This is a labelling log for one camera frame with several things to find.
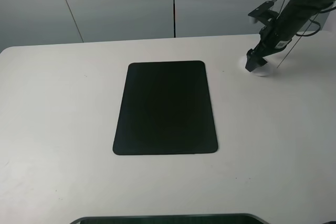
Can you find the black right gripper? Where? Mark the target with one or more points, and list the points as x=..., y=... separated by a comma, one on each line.
x=274, y=41

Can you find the white wireless computer mouse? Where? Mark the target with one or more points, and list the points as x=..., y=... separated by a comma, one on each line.
x=263, y=71

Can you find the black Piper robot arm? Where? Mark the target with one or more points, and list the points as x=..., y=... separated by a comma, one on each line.
x=302, y=10

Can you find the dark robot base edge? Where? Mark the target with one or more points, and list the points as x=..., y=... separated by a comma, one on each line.
x=210, y=218

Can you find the black rectangular mouse pad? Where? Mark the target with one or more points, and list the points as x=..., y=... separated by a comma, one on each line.
x=166, y=110

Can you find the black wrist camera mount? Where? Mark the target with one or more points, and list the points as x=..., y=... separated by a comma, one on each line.
x=264, y=13

